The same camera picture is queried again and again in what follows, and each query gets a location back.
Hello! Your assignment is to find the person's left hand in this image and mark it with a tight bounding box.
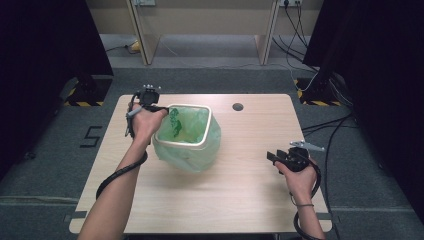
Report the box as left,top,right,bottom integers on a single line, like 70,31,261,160
129,103,169,144

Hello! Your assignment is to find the black wall cable bundle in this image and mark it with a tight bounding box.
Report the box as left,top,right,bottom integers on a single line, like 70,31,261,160
271,3,321,73

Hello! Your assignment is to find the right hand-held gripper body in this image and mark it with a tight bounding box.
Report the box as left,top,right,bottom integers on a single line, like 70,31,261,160
278,140,326,173

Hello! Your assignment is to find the right hand-held gripper black cable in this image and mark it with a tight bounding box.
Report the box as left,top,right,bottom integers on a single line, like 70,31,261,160
293,156,323,240

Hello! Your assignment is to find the green plastic bag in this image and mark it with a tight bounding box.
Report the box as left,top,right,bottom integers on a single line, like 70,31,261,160
152,105,222,174

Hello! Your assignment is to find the black stand base striped tape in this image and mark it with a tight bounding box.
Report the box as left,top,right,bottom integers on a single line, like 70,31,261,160
63,74,114,108
294,74,344,107

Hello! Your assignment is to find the cream smiley-face bin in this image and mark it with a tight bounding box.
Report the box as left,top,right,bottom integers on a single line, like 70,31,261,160
155,105,214,170

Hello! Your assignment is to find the white floor cable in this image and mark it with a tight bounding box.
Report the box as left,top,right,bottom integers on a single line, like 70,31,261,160
159,36,319,92

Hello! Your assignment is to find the person's right hand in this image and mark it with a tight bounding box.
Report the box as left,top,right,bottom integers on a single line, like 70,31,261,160
274,161,318,204

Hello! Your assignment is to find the black curtain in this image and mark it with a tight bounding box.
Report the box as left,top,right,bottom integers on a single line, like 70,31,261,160
303,0,424,221
0,0,114,181

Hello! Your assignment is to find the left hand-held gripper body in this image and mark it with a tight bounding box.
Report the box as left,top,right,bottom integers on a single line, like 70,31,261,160
134,84,161,107

